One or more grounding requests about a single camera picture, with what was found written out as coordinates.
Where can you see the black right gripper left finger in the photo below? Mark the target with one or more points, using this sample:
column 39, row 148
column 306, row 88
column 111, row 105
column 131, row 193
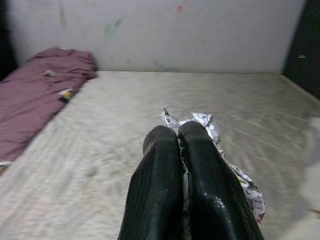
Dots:
column 155, row 187

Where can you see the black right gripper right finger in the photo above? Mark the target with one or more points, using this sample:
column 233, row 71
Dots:
column 212, row 195

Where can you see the white printed wrapper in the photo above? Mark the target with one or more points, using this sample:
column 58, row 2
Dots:
column 202, row 118

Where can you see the patterned grey white mattress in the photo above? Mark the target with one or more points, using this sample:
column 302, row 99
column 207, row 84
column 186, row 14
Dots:
column 100, row 125

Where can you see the crumpled snack wrapper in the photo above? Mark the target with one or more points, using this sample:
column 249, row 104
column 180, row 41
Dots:
column 49, row 73
column 67, row 94

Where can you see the maroon blanket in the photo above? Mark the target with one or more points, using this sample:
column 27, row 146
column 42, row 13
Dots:
column 30, row 100

